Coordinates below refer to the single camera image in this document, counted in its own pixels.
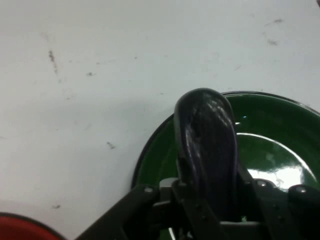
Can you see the red plate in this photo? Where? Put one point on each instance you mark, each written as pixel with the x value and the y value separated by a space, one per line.
pixel 22 228

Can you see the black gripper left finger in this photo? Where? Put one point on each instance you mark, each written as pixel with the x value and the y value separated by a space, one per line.
pixel 130 212

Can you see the dark purple toy eggplant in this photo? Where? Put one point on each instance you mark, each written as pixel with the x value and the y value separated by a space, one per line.
pixel 207 150

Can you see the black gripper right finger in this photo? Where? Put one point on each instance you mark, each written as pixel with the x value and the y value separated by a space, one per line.
pixel 287 215

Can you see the green plate with white print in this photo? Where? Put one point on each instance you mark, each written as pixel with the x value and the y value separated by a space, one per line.
pixel 275 140

